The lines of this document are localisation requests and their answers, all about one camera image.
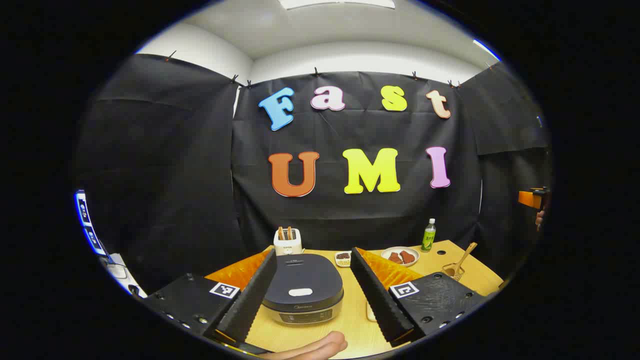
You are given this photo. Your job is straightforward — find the long ceiling light panel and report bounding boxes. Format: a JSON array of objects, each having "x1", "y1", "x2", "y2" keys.
[{"x1": 277, "y1": 0, "x2": 396, "y2": 11}]

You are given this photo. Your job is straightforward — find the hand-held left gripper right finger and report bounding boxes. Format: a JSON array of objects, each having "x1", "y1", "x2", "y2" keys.
[{"x1": 350, "y1": 246, "x2": 488, "y2": 348}]

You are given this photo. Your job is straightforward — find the white toaster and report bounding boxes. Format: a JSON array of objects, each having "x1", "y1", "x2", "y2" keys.
[{"x1": 273, "y1": 227, "x2": 303, "y2": 257}]

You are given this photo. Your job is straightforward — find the row of black cloth clips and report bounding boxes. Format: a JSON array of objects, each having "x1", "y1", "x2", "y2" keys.
[{"x1": 166, "y1": 50, "x2": 496, "y2": 90}]

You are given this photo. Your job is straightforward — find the green drink bottle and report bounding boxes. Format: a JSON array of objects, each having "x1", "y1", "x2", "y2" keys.
[{"x1": 421, "y1": 218, "x2": 437, "y2": 252}]

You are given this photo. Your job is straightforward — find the white round plate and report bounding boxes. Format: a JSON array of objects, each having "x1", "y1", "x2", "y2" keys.
[{"x1": 381, "y1": 246, "x2": 420, "y2": 267}]

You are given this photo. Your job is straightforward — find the white side desk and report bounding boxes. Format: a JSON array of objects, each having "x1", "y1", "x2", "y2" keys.
[{"x1": 102, "y1": 253, "x2": 146, "y2": 298}]

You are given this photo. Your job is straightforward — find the computer monitor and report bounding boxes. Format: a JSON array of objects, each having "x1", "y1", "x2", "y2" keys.
[{"x1": 75, "y1": 190, "x2": 108, "y2": 256}]

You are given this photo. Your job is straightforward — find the wooden spoon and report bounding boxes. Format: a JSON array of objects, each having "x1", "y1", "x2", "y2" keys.
[{"x1": 452, "y1": 242, "x2": 478, "y2": 278}]

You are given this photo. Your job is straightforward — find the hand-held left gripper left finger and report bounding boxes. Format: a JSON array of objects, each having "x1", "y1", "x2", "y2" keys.
[{"x1": 142, "y1": 249, "x2": 278, "y2": 346}]

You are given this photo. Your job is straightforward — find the dark grey rice cooker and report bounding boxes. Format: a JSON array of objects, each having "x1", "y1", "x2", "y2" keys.
[{"x1": 261, "y1": 253, "x2": 345, "y2": 326}]

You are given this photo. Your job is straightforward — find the black backdrop cloth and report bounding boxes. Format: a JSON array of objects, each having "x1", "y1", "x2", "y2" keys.
[{"x1": 75, "y1": 52, "x2": 553, "y2": 296}]

